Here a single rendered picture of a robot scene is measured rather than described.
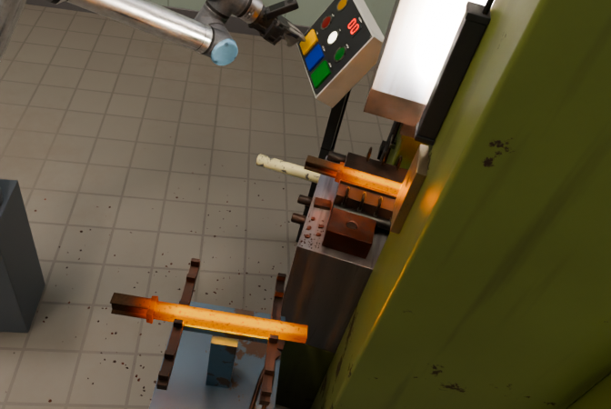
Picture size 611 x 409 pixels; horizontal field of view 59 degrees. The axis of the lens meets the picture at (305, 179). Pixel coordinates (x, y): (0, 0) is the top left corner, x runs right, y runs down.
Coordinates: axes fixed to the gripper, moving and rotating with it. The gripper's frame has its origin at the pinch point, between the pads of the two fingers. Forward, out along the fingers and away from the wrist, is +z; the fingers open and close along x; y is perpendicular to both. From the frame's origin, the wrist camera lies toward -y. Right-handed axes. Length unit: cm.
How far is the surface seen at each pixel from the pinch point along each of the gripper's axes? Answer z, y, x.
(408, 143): 18, -10, 57
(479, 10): -32, -52, 95
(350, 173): 0, 1, 68
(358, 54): 3.6, -14.3, 26.9
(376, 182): 6, -2, 71
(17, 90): -56, 151, -103
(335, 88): 6.3, -0.8, 26.9
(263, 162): 8.5, 40.8, 22.7
